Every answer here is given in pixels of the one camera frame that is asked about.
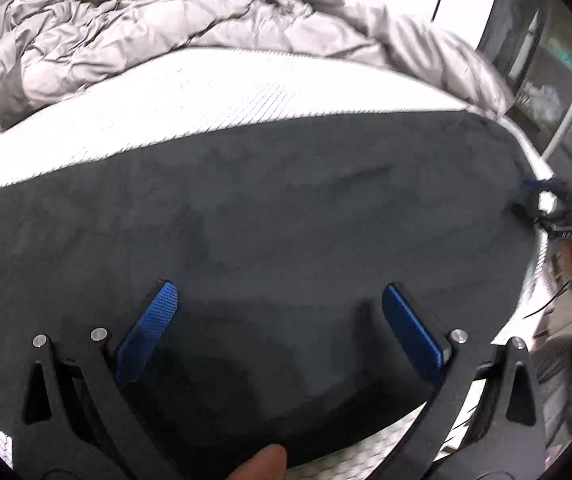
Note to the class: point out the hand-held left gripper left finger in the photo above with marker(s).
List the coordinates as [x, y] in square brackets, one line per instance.
[152, 327]

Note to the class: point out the white hexagon-patterned mattress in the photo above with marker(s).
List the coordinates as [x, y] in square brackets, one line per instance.
[166, 105]

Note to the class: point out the grey quilted duvet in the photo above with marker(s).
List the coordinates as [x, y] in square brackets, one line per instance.
[116, 35]

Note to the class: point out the black pants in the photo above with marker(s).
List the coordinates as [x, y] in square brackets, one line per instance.
[266, 210]

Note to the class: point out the person's left hand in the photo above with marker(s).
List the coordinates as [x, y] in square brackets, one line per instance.
[261, 464]

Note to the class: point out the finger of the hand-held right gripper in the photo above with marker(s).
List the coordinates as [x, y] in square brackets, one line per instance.
[536, 191]

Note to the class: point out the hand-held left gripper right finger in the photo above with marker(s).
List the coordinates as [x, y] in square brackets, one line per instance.
[411, 330]

